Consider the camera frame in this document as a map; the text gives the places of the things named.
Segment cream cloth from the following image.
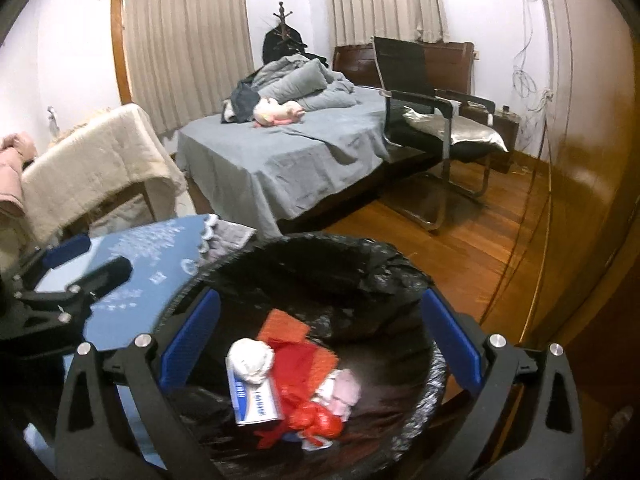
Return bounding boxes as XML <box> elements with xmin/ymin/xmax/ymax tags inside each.
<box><xmin>0</xmin><ymin>214</ymin><xmax>32</xmax><ymax>272</ymax></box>

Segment dark wooden nightstand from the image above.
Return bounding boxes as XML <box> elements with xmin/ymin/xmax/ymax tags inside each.
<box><xmin>459</xmin><ymin>102</ymin><xmax>521</xmax><ymax>174</ymax></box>

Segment bed with grey sheet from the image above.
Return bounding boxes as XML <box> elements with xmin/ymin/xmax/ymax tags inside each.
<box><xmin>175</xmin><ymin>84</ymin><xmax>482</xmax><ymax>239</ymax></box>

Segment orange mesh cloth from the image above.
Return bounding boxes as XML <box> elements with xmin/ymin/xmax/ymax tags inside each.
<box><xmin>256</xmin><ymin>309</ymin><xmax>342</xmax><ymax>379</ymax></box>

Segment dark grey jacket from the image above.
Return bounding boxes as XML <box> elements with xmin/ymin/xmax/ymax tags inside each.
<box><xmin>221</xmin><ymin>82</ymin><xmax>262</xmax><ymax>124</ymax></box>

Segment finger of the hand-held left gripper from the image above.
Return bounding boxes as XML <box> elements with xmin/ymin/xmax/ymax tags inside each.
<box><xmin>65</xmin><ymin>256</ymin><xmax>134</xmax><ymax>312</ymax></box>
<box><xmin>20</xmin><ymin>237</ymin><xmax>92</xmax><ymax>291</ymax></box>

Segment dark wooden headboard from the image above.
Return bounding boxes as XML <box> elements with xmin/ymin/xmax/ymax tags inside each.
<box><xmin>332</xmin><ymin>41</ymin><xmax>476</xmax><ymax>99</ymax></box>

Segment red plastic bag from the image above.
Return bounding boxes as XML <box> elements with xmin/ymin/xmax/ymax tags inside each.
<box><xmin>284</xmin><ymin>399</ymin><xmax>345</xmax><ymax>442</ymax></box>

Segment pink padded jacket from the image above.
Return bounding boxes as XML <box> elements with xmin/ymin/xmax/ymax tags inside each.
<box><xmin>0</xmin><ymin>131</ymin><xmax>39</xmax><ymax>219</ymax></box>

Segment narrow beige curtain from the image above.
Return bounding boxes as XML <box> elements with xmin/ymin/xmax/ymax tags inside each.
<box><xmin>327</xmin><ymin>0</ymin><xmax>450</xmax><ymax>48</ymax></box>

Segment silver cushion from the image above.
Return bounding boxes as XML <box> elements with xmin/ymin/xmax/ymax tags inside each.
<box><xmin>402</xmin><ymin>106</ymin><xmax>510</xmax><ymax>154</ymax></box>

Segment grey checked cloth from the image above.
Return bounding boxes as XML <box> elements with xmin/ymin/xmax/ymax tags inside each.
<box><xmin>207</xmin><ymin>217</ymin><xmax>259</xmax><ymax>262</ymax></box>

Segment brown wooden wardrobe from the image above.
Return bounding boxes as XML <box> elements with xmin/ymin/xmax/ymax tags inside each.
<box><xmin>479</xmin><ymin>0</ymin><xmax>640</xmax><ymax>480</ymax></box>

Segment grey quilt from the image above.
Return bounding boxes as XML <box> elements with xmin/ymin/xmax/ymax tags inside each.
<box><xmin>239</xmin><ymin>54</ymin><xmax>359</xmax><ymax>112</ymax></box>

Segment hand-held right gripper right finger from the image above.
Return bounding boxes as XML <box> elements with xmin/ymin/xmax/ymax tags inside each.
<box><xmin>421</xmin><ymin>287</ymin><xmax>586</xmax><ymax>480</ymax></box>

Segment black cantilever chair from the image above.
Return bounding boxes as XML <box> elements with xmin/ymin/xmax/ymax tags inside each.
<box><xmin>372</xmin><ymin>35</ymin><xmax>496</xmax><ymax>232</ymax></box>

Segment dark wooden coat rack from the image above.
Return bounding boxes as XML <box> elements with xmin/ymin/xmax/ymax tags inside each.
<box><xmin>269</xmin><ymin>2</ymin><xmax>296</xmax><ymax>37</ymax></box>

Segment black lined trash bin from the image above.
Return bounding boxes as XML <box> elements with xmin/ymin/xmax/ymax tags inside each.
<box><xmin>155</xmin><ymin>232</ymin><xmax>449</xmax><ymax>480</ymax></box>

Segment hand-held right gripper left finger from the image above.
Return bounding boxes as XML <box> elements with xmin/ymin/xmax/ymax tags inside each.
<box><xmin>52</xmin><ymin>289</ymin><xmax>222</xmax><ymax>480</ymax></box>

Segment white plastic bag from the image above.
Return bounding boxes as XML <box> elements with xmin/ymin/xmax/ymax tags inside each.
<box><xmin>225</xmin><ymin>337</ymin><xmax>276</xmax><ymax>389</ymax></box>

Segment pink plush toy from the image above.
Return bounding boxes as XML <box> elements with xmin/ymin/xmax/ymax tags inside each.
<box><xmin>252</xmin><ymin>97</ymin><xmax>307</xmax><ymax>129</ymax></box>

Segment white wall cables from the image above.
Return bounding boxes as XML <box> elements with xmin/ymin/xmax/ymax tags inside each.
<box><xmin>509</xmin><ymin>0</ymin><xmax>557</xmax><ymax>127</ymax></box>

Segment wide beige curtain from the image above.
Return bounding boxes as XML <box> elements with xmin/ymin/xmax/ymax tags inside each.
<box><xmin>122</xmin><ymin>0</ymin><xmax>256</xmax><ymax>137</ymax></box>

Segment grey pillow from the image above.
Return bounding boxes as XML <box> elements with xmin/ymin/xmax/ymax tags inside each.
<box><xmin>259</xmin><ymin>59</ymin><xmax>332</xmax><ymax>102</ymax></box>

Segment wooden window frame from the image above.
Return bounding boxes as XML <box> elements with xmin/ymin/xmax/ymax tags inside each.
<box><xmin>110</xmin><ymin>0</ymin><xmax>134</xmax><ymax>107</ymax></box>

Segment blue and white box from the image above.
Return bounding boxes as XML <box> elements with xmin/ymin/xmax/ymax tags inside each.
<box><xmin>224</xmin><ymin>359</ymin><xmax>284</xmax><ymax>427</ymax></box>

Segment red cloth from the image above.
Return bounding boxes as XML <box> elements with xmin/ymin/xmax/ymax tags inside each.
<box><xmin>257</xmin><ymin>335</ymin><xmax>342</xmax><ymax>452</ymax></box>

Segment beige blanket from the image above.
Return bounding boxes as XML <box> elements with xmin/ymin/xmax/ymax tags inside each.
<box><xmin>19</xmin><ymin>103</ymin><xmax>189</xmax><ymax>247</ymax></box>

